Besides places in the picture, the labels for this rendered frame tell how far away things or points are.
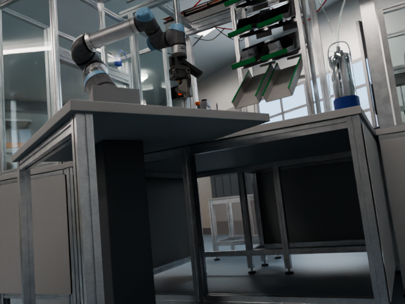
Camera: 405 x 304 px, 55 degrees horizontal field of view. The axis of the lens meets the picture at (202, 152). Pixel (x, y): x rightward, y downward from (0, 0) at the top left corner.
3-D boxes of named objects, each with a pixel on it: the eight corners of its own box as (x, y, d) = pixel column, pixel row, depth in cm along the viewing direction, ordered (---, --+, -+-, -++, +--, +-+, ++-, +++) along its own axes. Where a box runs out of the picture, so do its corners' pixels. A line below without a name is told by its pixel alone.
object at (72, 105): (70, 110, 97) (70, 99, 98) (11, 162, 170) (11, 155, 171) (270, 121, 137) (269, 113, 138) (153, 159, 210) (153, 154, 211)
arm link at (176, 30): (171, 31, 194) (187, 26, 191) (173, 52, 192) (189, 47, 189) (164, 25, 186) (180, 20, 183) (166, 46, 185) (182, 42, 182)
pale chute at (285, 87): (293, 95, 167) (288, 87, 165) (266, 102, 175) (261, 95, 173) (305, 62, 186) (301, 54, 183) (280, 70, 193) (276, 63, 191)
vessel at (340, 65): (356, 93, 235) (346, 34, 240) (332, 99, 241) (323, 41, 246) (358, 98, 247) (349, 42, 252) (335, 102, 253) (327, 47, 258)
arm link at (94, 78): (84, 93, 155) (75, 78, 164) (103, 114, 165) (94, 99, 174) (108, 75, 155) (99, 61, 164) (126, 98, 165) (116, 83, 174)
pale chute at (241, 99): (260, 102, 174) (255, 95, 172) (235, 109, 182) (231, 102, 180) (275, 70, 192) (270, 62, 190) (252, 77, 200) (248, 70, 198)
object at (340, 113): (361, 113, 140) (360, 105, 140) (63, 167, 207) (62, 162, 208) (382, 146, 264) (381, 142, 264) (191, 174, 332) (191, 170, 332)
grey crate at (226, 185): (269, 192, 369) (266, 167, 373) (211, 198, 398) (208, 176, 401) (282, 191, 407) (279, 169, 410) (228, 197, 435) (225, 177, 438)
